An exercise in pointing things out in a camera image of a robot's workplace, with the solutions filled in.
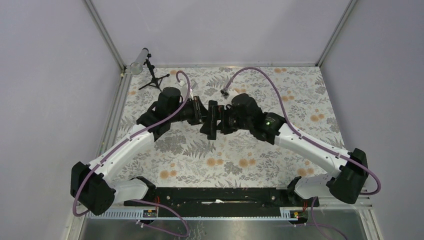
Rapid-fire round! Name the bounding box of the floral patterned table mat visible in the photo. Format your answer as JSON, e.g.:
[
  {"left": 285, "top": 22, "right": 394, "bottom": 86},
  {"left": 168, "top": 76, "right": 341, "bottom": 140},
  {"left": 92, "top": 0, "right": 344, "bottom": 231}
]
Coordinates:
[{"left": 110, "top": 66, "right": 347, "bottom": 190}]

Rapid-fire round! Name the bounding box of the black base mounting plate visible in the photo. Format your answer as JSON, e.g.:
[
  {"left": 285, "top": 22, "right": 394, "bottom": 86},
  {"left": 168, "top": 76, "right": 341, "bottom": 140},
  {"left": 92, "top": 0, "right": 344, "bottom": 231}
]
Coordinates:
[{"left": 123, "top": 187, "right": 320, "bottom": 216}]

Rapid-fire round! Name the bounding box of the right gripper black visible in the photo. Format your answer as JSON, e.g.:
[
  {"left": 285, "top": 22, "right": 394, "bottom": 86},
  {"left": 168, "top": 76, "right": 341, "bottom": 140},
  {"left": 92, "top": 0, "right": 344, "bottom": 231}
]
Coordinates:
[{"left": 200, "top": 104, "right": 253, "bottom": 136}]

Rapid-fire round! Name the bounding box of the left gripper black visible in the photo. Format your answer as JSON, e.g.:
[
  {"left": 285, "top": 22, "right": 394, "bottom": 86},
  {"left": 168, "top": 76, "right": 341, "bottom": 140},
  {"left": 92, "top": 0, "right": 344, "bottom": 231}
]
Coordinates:
[{"left": 168, "top": 95, "right": 209, "bottom": 126}]

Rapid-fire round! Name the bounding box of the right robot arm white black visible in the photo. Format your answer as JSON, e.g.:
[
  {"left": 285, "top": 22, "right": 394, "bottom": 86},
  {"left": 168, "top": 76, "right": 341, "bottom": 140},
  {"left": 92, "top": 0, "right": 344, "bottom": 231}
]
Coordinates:
[{"left": 200, "top": 93, "right": 369, "bottom": 206}]

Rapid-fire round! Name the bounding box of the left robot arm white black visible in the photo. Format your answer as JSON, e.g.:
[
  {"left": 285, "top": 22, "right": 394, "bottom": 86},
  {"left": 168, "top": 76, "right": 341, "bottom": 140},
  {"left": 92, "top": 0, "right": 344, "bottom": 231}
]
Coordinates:
[{"left": 70, "top": 87, "right": 208, "bottom": 216}]

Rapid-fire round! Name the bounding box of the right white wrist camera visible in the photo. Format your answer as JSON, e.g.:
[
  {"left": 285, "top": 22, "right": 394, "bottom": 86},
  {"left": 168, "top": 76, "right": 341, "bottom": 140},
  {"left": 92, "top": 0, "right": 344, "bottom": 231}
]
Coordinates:
[{"left": 220, "top": 88, "right": 233, "bottom": 99}]

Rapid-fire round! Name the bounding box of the small black tripod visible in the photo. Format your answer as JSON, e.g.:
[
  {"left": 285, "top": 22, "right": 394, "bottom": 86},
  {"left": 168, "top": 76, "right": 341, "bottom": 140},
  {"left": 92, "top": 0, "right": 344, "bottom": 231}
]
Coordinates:
[{"left": 138, "top": 53, "right": 170, "bottom": 92}]

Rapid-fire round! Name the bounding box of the slotted aluminium cable rail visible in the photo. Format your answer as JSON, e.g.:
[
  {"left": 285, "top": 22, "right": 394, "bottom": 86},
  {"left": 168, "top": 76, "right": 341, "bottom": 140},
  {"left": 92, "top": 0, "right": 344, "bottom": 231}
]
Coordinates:
[{"left": 86, "top": 206, "right": 300, "bottom": 222}]

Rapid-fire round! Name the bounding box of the grey cylinder tube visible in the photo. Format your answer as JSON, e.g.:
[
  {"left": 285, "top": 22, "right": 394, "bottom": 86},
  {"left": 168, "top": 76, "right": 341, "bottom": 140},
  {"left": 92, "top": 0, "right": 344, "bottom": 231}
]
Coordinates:
[{"left": 129, "top": 47, "right": 149, "bottom": 76}]

